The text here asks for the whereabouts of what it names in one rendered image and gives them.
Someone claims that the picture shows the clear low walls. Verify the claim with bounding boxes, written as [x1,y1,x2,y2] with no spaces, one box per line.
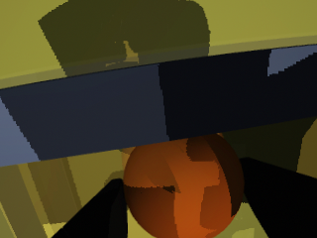
[0,36,317,238]

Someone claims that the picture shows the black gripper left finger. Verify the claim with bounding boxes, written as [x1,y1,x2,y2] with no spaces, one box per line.
[52,178,127,238]

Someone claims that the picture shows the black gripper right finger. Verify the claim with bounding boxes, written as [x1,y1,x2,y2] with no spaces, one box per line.
[239,156,317,238]

